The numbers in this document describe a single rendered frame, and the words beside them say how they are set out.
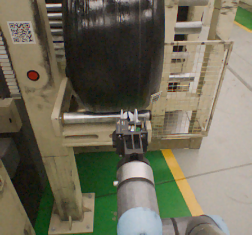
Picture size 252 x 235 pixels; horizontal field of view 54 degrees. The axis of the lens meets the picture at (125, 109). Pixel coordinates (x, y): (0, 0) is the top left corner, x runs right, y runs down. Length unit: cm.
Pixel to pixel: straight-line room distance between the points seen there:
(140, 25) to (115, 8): 8
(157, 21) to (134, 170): 40
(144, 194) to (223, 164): 167
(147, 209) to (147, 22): 46
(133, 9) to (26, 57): 43
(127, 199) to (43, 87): 64
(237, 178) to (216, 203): 28
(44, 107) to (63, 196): 63
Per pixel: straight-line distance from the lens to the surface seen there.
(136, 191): 47
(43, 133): 114
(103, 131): 97
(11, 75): 101
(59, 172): 133
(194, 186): 191
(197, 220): 56
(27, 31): 90
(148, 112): 96
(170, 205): 179
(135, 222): 44
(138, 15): 69
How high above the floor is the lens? 152
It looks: 38 degrees down
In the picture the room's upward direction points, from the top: straight up
